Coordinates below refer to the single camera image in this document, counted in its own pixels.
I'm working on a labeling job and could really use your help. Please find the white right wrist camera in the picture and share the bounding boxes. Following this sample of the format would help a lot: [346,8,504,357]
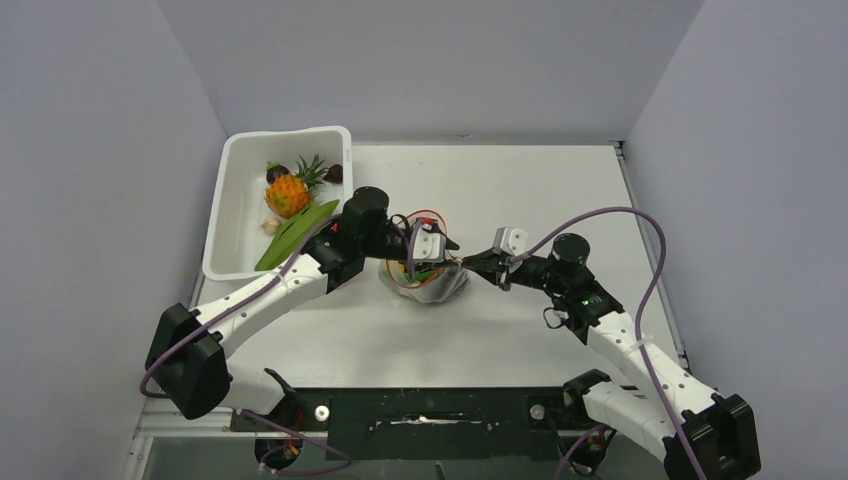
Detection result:
[493,226,528,257]

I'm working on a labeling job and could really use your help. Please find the clear zip top bag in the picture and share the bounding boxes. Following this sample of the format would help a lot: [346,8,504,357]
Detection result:
[377,210,472,306]

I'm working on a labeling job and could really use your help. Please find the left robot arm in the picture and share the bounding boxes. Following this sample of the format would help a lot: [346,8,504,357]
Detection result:
[140,186,459,420]

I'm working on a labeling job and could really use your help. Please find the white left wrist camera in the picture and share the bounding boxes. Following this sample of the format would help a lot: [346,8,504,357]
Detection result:
[406,219,447,265]

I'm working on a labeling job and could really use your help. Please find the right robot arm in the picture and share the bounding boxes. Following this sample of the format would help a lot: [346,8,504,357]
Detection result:
[462,227,762,479]

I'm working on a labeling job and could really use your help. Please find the green toy vegetable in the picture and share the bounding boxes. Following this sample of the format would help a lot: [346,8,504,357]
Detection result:
[254,200,340,271]

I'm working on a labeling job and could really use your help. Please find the small pale toy garlic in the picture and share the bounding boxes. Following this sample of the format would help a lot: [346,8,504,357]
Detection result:
[261,216,282,236]

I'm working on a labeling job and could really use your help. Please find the dark toy mangosteen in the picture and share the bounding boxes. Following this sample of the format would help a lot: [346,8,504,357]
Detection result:
[265,162,290,185]

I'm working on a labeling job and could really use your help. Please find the white plastic bin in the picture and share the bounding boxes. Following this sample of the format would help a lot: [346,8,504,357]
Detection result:
[202,126,353,282]

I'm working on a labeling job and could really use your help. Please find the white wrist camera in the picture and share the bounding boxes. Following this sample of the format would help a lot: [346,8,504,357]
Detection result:
[493,226,528,257]
[406,219,447,265]

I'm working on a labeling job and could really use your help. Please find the orange toy pineapple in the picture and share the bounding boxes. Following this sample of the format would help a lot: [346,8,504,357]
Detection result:
[264,154,327,220]

